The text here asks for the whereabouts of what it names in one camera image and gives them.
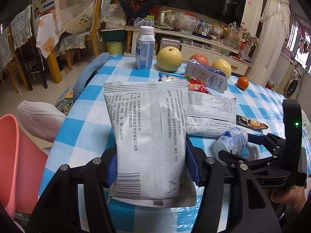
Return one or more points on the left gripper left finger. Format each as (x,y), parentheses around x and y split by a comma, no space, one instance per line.
(87,183)

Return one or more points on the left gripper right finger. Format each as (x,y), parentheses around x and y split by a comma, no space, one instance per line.
(209,173)

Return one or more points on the large silver snack bag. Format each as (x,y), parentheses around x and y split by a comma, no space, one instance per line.
(149,125)

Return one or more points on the blue cartoon snack packet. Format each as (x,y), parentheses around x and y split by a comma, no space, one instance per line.
(167,77)

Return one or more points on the person's right hand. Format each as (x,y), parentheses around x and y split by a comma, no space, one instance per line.
(293,198)

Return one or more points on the small white yogurt bottle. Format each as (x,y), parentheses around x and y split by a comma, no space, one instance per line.
(233,141)

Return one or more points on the blue checkered tablecloth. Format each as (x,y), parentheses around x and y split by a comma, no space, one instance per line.
(87,132)

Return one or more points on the black orange snack wrapper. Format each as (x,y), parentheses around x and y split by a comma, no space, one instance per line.
(250,123)

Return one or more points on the grey white stool cushion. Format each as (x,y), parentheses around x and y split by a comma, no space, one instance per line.
(42,120)

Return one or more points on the washing machine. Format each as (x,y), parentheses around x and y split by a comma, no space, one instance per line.
(290,81)

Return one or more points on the cartoon floor mat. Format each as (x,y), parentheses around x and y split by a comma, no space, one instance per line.
(65,101)

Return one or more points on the pink plastic basin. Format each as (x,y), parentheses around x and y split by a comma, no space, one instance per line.
(22,166)

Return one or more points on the red candy wrapper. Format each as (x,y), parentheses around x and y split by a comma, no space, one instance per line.
(197,85)

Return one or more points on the white blue milk carton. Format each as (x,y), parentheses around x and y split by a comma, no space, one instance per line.
(212,77)

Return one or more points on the small orange tangerine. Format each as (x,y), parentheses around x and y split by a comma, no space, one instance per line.
(242,83)

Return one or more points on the blue chair cushion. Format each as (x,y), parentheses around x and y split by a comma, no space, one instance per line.
(88,73)

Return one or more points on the small yellow pear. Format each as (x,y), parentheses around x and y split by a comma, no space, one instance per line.
(224,66)

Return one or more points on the red apple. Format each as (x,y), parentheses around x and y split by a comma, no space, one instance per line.
(200,58)

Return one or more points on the large yellow pear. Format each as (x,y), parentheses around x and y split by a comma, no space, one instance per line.
(169,59)

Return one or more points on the green waste bin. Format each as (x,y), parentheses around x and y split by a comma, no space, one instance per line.
(114,47)

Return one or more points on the white blue milk bottle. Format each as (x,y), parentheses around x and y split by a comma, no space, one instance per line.
(145,45)

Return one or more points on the white tv cabinet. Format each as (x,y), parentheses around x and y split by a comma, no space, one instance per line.
(188,46)

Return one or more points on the dining table with cloth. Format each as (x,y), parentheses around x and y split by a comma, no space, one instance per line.
(48,33)

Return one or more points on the dark wooden chair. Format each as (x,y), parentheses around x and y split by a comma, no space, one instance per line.
(26,60)

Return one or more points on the white lace curtain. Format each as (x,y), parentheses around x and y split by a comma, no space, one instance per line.
(276,21)

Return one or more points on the glass kettle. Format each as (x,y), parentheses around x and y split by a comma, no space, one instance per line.
(163,18)

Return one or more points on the wooden chair lace cover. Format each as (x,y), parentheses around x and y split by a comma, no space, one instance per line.
(92,35)

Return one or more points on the dark blue flower bouquet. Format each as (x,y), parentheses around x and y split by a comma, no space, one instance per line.
(136,8)

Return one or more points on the mesh food cover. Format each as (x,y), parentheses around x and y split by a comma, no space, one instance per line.
(74,16)

